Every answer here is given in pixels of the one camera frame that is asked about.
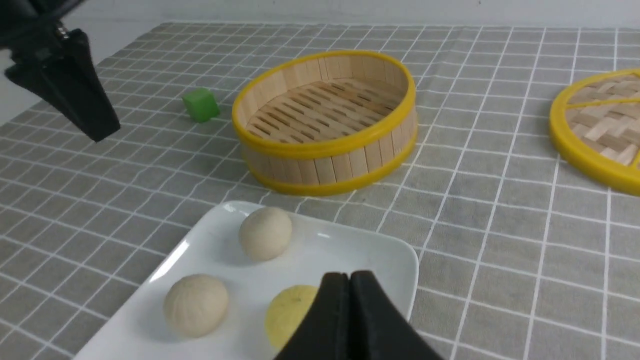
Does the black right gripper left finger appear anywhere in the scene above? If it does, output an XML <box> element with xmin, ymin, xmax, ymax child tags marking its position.
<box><xmin>276</xmin><ymin>272</ymin><xmax>350</xmax><ymax>360</ymax></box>

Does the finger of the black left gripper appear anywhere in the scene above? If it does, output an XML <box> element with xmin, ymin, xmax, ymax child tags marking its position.
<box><xmin>4</xmin><ymin>29</ymin><xmax>121</xmax><ymax>142</ymax></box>

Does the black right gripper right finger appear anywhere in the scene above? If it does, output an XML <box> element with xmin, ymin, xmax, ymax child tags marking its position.
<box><xmin>349</xmin><ymin>270</ymin><xmax>442</xmax><ymax>360</ymax></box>

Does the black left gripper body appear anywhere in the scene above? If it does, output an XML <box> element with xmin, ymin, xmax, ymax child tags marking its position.
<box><xmin>0</xmin><ymin>0</ymin><xmax>86</xmax><ymax>63</ymax></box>

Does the yellow steamed bun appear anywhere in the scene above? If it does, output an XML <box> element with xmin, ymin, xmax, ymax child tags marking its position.
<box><xmin>264</xmin><ymin>284</ymin><xmax>318</xmax><ymax>351</ymax></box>

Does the white steamed bun back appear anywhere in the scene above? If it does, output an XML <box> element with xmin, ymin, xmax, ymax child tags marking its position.
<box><xmin>238</xmin><ymin>206</ymin><xmax>293</xmax><ymax>262</ymax></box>

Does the white steamed bun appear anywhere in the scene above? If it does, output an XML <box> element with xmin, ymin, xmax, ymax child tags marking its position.
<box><xmin>238</xmin><ymin>206</ymin><xmax>293</xmax><ymax>262</ymax></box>
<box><xmin>162</xmin><ymin>273</ymin><xmax>230</xmax><ymax>338</ymax></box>

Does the white steamed bun front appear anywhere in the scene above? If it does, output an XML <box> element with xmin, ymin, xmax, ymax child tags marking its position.
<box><xmin>162</xmin><ymin>273</ymin><xmax>230</xmax><ymax>338</ymax></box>

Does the white square plate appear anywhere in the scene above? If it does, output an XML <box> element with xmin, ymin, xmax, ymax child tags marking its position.
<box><xmin>75</xmin><ymin>201</ymin><xmax>419</xmax><ymax>360</ymax></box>

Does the green cube block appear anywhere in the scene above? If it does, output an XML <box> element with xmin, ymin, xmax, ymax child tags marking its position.
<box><xmin>182</xmin><ymin>88</ymin><xmax>220</xmax><ymax>123</ymax></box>

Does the grey checkered tablecloth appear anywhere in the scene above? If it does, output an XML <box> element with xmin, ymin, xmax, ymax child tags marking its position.
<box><xmin>1</xmin><ymin>23</ymin><xmax>639</xmax><ymax>360</ymax></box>

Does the bamboo steamer basket yellow rim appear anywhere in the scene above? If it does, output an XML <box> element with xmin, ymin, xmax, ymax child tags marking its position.
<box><xmin>231</xmin><ymin>50</ymin><xmax>419</xmax><ymax>197</ymax></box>

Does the bamboo steamer lid yellow rim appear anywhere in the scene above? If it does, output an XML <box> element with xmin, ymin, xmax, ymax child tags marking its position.
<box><xmin>549</xmin><ymin>68</ymin><xmax>640</xmax><ymax>196</ymax></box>

